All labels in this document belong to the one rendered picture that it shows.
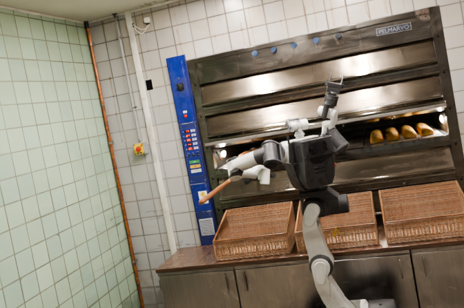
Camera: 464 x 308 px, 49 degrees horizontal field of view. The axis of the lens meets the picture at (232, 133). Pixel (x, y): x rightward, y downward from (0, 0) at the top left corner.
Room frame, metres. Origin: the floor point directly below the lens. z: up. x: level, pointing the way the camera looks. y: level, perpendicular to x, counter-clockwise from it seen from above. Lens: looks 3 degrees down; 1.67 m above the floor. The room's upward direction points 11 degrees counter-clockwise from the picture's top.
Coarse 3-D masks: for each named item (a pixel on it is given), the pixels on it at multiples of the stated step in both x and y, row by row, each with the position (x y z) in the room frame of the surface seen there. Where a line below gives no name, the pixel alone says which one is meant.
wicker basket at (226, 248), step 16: (240, 208) 4.09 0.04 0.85; (256, 208) 4.06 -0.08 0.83; (272, 208) 4.02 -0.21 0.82; (288, 208) 3.98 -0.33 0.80; (224, 224) 4.01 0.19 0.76; (240, 224) 4.06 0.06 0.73; (256, 224) 4.03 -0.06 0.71; (272, 224) 4.00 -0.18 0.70; (288, 224) 3.66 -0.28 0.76; (224, 240) 3.66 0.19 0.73; (240, 240) 3.63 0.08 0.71; (256, 240) 3.60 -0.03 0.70; (272, 240) 3.57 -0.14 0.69; (288, 240) 3.57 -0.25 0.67; (224, 256) 3.66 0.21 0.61; (240, 256) 3.63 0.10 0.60; (256, 256) 3.60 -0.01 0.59
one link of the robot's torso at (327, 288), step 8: (312, 264) 3.03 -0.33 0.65; (320, 264) 3.01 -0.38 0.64; (328, 264) 3.01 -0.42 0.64; (312, 272) 3.04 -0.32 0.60; (320, 272) 3.01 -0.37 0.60; (328, 272) 3.01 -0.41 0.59; (320, 280) 3.02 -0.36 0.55; (328, 280) 3.02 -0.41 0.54; (320, 288) 3.04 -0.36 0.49; (328, 288) 3.03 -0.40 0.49; (336, 288) 3.07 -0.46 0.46; (320, 296) 3.07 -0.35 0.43; (328, 296) 3.06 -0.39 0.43; (336, 296) 3.05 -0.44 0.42; (344, 296) 3.10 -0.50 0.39; (328, 304) 3.06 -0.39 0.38; (336, 304) 3.05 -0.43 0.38; (344, 304) 3.04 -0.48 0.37; (352, 304) 3.11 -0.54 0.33
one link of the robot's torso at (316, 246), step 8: (312, 208) 3.02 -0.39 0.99; (304, 216) 3.04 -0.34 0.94; (312, 216) 3.02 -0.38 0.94; (304, 224) 3.05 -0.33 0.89; (312, 224) 3.03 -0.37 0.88; (320, 224) 3.16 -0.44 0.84; (304, 232) 3.05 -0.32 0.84; (312, 232) 3.04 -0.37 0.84; (320, 232) 3.08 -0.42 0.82; (304, 240) 3.08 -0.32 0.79; (312, 240) 3.07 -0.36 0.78; (320, 240) 3.05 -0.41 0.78; (312, 248) 3.07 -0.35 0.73; (320, 248) 3.06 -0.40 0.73; (312, 256) 3.07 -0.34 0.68; (320, 256) 3.04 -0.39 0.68; (328, 256) 3.05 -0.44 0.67
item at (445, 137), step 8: (440, 136) 3.69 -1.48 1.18; (448, 136) 3.68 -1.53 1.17; (384, 144) 3.81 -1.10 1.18; (392, 144) 3.79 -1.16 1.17; (400, 144) 3.77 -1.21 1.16; (408, 144) 3.75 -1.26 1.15; (416, 144) 3.74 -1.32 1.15; (344, 152) 3.89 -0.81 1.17; (352, 152) 3.87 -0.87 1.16; (360, 152) 3.85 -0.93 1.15; (368, 152) 3.84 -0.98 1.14; (224, 168) 4.21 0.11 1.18
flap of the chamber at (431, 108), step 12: (420, 108) 3.58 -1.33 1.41; (432, 108) 3.56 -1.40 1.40; (444, 108) 3.64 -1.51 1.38; (348, 120) 3.72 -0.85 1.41; (360, 120) 3.70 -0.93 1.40; (372, 120) 3.77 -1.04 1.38; (276, 132) 3.87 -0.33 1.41; (288, 132) 3.85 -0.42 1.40; (216, 144) 4.02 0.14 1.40; (228, 144) 4.11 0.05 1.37
